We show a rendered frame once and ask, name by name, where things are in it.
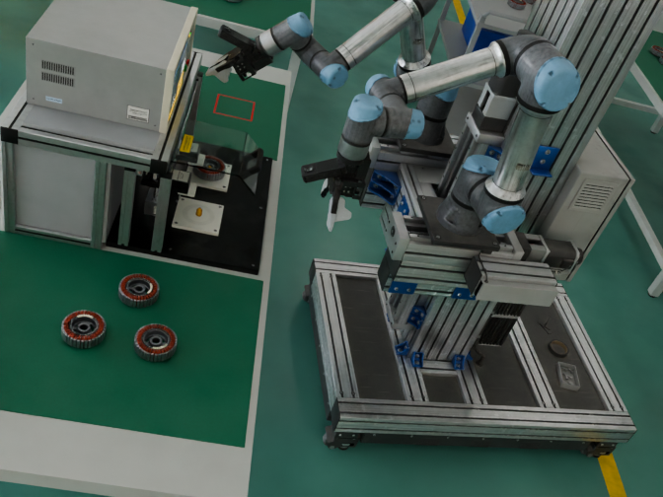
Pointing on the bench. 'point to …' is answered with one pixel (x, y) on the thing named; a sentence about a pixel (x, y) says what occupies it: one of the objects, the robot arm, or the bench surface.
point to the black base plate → (230, 254)
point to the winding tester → (110, 58)
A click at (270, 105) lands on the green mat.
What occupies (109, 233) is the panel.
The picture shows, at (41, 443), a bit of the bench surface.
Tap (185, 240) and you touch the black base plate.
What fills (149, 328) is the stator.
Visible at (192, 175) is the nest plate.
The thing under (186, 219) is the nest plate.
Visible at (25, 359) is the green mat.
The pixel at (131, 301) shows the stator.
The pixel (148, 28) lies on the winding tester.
